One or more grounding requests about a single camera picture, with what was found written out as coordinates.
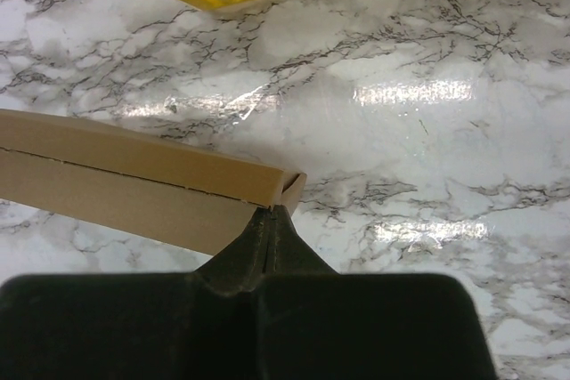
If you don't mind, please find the brown cardboard box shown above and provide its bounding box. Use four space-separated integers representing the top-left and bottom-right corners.
1 109 306 255

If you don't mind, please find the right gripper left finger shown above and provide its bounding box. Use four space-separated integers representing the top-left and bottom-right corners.
1 209 270 379

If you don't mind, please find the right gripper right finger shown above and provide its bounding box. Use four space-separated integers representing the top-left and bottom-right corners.
260 208 497 379

